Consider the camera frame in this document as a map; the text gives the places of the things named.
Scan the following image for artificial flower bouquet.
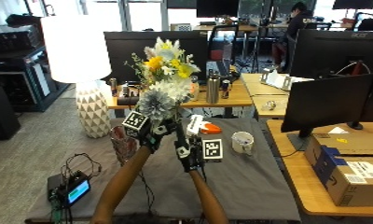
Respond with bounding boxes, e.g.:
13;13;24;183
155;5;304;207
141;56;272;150
122;36;202;138

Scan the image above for white marker cube right glove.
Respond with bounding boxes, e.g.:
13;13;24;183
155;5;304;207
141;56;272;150
199;137;225;163

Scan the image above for cardboard box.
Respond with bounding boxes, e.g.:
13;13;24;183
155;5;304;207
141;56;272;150
303;132;373;207

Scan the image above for black cable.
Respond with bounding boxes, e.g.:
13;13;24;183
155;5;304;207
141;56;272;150
58;152;102;188

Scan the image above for white marker cube glove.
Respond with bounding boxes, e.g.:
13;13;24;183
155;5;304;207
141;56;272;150
199;137;225;163
121;110;151;138

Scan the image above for black equipment rack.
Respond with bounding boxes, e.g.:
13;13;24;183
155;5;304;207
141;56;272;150
0;14;69;113

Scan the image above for white mug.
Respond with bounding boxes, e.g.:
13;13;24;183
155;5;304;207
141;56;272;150
230;130;255;156

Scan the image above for white table lamp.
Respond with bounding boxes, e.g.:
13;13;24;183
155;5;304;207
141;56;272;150
40;14;114;140

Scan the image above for black speaker box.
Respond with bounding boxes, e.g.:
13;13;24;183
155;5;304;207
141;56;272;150
0;85;22;141

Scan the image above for light wooden desk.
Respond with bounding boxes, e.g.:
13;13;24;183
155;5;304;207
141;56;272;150
264;119;373;218

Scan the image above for clear glass vase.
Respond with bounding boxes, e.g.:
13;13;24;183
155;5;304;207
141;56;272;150
108;124;139;166

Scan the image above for white and orange tool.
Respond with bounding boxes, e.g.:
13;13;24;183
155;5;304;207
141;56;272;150
185;113;223;137

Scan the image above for white marker cube left glove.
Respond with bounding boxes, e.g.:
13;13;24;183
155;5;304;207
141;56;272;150
121;110;151;138

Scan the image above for person's right hand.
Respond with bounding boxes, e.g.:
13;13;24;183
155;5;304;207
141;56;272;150
173;121;206;174

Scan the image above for drink can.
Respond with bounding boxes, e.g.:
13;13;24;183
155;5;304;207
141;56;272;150
219;79;233;100

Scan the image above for steel water bottle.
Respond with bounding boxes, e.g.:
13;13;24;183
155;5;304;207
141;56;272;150
205;69;222;105

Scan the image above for large black computer monitor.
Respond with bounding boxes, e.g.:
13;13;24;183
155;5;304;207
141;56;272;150
288;28;373;80

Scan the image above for grey table cloth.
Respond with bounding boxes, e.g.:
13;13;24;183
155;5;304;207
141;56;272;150
24;117;303;224

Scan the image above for black device with lit screen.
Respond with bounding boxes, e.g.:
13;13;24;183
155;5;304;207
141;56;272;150
46;169;92;209

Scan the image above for white papers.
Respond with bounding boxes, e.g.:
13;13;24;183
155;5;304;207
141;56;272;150
258;68;314;91

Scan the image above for person's left hand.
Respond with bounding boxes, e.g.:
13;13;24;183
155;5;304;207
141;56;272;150
137;118;178;154

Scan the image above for black desk partition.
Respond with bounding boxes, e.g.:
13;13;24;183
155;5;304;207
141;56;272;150
102;30;209;85

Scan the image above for black office chair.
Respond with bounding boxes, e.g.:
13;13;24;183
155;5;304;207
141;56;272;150
206;24;241;65

